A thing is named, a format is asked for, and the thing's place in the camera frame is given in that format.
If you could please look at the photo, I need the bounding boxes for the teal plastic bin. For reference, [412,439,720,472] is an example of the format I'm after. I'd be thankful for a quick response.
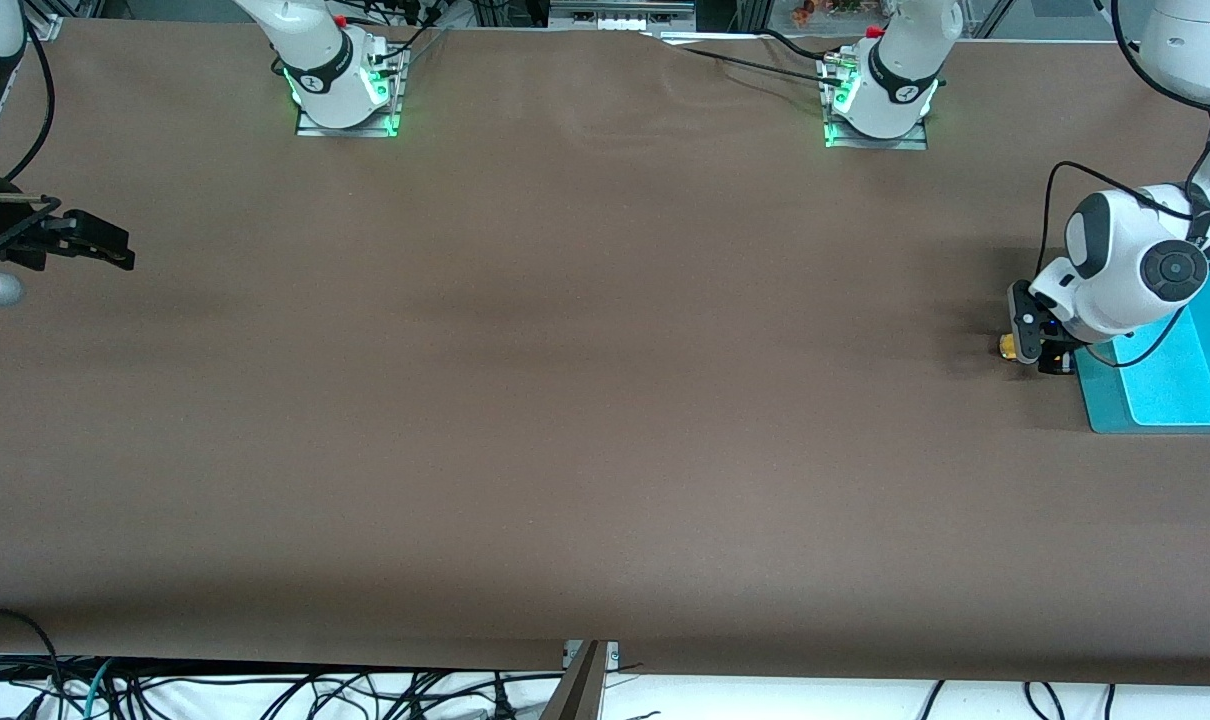
[1073,245,1210,434]

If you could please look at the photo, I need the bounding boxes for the brown table cover mat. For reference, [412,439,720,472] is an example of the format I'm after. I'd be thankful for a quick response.
[0,18,1210,687]

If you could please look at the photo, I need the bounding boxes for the white power strip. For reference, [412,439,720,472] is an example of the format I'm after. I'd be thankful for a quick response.
[547,0,697,32]

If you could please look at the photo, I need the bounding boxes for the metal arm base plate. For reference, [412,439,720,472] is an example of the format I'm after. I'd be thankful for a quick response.
[822,55,931,152]
[295,45,407,139]

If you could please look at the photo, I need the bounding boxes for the thick black floor cable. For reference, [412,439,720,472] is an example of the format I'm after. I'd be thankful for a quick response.
[0,606,64,703]

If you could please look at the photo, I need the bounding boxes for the black cable on table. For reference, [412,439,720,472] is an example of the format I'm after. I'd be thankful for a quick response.
[645,34,838,79]
[758,28,846,63]

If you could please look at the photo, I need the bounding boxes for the teal floor cable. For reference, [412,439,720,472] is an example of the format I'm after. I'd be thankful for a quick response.
[82,657,119,720]

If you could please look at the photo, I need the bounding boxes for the metal table bracket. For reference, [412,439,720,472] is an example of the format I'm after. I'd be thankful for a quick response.
[540,640,622,720]

